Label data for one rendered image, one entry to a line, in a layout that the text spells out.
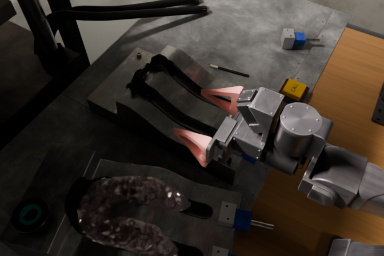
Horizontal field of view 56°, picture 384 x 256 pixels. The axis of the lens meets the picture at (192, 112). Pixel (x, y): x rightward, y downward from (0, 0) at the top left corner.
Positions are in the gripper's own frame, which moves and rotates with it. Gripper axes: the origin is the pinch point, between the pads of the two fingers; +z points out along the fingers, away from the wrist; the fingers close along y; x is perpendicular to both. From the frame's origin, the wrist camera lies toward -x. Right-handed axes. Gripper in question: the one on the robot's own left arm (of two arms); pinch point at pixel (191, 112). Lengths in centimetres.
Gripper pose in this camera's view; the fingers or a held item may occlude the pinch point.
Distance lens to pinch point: 63.2
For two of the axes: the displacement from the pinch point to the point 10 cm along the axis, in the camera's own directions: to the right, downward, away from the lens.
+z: -8.7, -3.9, 3.0
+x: 0.1, 6.0, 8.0
